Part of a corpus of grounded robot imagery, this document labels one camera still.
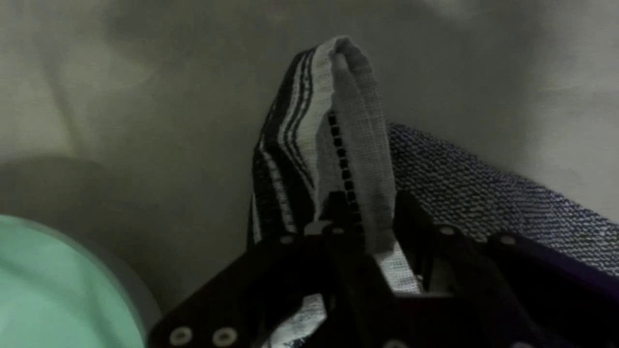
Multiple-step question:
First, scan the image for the grey knitted sock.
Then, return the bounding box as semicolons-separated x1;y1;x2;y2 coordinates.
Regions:
246;34;619;348

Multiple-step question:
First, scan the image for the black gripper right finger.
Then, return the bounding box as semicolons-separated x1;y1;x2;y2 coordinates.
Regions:
391;188;619;348

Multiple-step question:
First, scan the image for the mint green bowl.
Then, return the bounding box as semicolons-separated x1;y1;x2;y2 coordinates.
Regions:
0;212;165;348

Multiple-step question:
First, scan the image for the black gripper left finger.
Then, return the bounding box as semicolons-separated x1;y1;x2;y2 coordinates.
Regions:
147;192;393;348

